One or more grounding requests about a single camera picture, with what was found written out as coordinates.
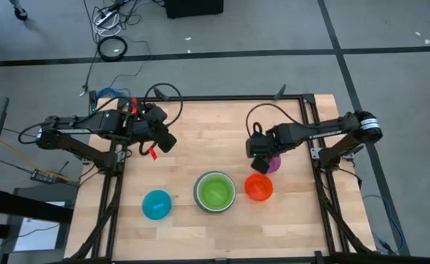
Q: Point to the black caster wheel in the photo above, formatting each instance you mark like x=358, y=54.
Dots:
x=20, y=14

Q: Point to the large opaque teal bowl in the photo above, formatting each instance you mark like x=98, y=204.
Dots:
x=195, y=194

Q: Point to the green plastic bowl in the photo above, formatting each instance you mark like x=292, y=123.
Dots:
x=215, y=191

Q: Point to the black metal table frame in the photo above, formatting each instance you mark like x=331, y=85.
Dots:
x=218, y=98

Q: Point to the green bowl with metal rim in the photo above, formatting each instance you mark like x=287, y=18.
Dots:
x=199, y=199

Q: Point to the small blue plastic bowl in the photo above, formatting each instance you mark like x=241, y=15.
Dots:
x=156, y=205

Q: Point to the red hanging tag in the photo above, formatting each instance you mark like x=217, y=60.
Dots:
x=152, y=153

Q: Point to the red tape strip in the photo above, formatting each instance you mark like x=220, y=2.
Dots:
x=134, y=105

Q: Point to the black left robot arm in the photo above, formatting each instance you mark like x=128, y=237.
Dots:
x=101, y=122

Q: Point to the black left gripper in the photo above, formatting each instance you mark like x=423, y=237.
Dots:
x=145, y=131

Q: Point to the purple plastic bowl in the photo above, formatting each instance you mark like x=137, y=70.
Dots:
x=274, y=164

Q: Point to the black box on floor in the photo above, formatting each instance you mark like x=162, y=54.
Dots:
x=193, y=8

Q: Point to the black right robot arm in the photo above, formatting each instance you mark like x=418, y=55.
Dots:
x=325, y=132

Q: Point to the orange plastic bowl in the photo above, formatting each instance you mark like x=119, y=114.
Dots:
x=259, y=187

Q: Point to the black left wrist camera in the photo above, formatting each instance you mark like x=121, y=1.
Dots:
x=156, y=113

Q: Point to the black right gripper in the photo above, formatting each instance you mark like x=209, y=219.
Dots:
x=261, y=146

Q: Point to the small black electronics box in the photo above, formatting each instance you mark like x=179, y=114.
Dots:
x=43, y=176

